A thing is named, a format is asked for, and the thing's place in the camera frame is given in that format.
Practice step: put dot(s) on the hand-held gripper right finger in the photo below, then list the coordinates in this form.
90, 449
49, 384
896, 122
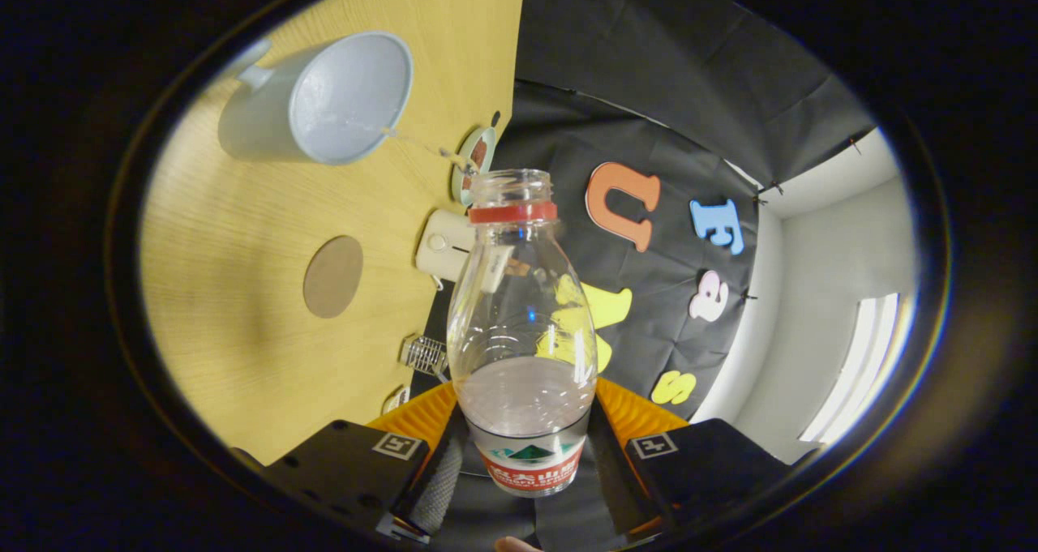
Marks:
714, 463

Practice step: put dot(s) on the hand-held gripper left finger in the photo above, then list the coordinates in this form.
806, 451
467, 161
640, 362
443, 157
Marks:
340, 471

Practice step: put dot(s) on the clear plastic juice bottle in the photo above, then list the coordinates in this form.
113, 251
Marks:
523, 406

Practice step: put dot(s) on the round brown coaster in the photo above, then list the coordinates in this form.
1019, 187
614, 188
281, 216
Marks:
333, 277

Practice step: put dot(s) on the white cup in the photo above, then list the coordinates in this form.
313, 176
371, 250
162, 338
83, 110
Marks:
263, 122

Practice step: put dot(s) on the white compartment tray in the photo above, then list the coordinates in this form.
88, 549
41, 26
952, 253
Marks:
397, 400

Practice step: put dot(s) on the large ceiling light panel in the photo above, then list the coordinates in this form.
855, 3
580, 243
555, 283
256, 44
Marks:
855, 365

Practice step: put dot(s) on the wooden table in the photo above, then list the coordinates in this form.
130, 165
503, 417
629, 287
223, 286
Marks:
227, 309

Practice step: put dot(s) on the white toaster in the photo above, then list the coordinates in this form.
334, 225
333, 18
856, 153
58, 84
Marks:
438, 248

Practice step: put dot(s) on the dark brown bread piece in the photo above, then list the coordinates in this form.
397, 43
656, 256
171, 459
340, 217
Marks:
467, 184
480, 153

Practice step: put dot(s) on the pale green plate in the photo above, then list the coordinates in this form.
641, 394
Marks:
465, 159

